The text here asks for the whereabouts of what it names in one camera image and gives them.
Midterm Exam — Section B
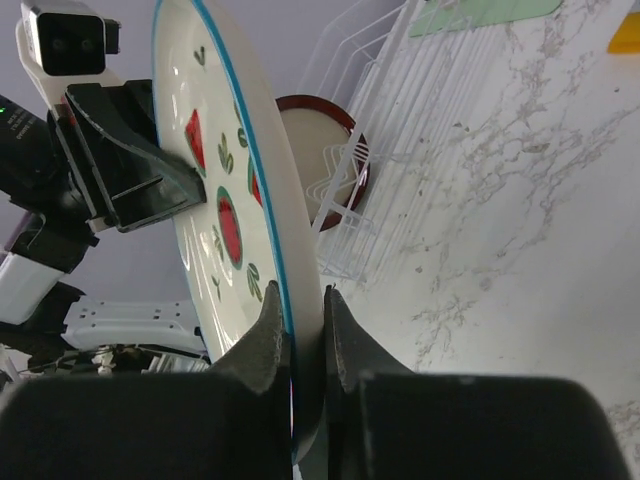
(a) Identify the orange clip file folder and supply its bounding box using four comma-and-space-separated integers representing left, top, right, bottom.
607, 12, 640, 54

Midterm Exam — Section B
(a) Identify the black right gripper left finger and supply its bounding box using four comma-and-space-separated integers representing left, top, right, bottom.
1, 282, 292, 479

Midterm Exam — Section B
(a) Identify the white wire dish rack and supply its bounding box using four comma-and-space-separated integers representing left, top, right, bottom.
298, 1, 496, 281

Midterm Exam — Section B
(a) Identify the green clipboard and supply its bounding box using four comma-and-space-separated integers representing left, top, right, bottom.
408, 0, 563, 38

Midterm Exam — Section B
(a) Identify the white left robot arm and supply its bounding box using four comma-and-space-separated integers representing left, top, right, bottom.
1, 80, 211, 375

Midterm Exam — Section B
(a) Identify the red rimmed beige plate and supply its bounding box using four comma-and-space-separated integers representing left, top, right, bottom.
276, 94, 370, 231

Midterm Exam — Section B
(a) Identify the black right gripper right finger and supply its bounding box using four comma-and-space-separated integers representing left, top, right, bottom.
324, 287, 630, 479

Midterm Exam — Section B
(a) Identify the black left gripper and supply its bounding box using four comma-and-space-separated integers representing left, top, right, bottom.
1, 82, 206, 273

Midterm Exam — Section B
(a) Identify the white watermelon pattern plate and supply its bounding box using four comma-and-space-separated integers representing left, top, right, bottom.
152, 1, 324, 461

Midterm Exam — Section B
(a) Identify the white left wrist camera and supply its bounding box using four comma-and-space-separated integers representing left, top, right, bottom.
15, 1, 121, 107

